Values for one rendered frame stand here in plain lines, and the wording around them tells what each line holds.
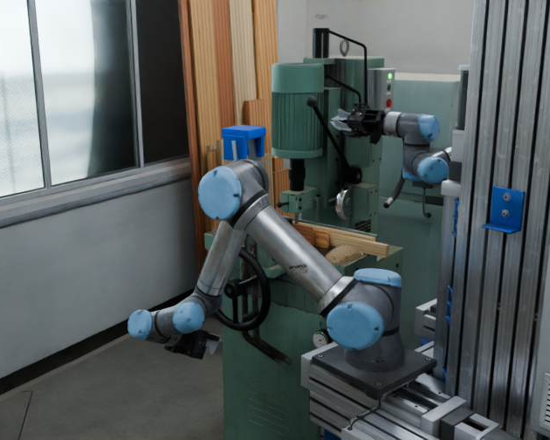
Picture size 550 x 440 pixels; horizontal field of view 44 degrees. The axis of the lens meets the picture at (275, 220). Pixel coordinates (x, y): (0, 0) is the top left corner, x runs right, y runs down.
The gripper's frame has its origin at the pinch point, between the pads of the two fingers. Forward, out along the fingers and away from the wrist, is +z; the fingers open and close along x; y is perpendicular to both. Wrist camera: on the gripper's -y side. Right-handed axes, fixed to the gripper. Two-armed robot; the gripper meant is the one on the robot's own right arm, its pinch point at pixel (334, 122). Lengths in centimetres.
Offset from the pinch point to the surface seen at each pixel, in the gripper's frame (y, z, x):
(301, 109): 4.0, 11.6, -1.5
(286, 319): -29, 9, 61
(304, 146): -3.9, 10.9, 7.8
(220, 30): -73, 149, -89
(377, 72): -16.2, 2.3, -29.5
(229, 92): -97, 147, -64
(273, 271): -10, 8, 50
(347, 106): -15.6, 8.6, -15.1
